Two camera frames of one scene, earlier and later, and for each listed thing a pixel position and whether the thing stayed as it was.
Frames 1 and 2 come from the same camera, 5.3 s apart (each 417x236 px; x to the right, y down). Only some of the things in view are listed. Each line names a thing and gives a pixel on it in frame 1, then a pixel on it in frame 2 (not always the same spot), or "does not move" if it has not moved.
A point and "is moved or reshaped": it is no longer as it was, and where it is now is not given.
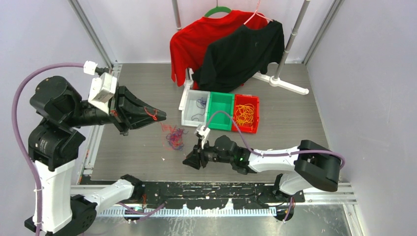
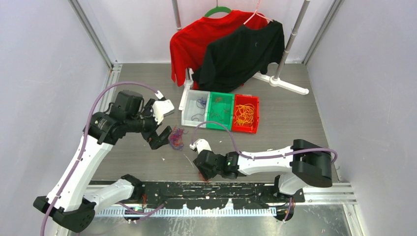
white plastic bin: [196, 108] does not move
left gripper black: [126, 110] to [160, 139]
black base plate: [207, 194] does not move
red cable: [171, 128] is moved or reshaped
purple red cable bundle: [175, 138] does not move
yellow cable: [244, 114] does not move
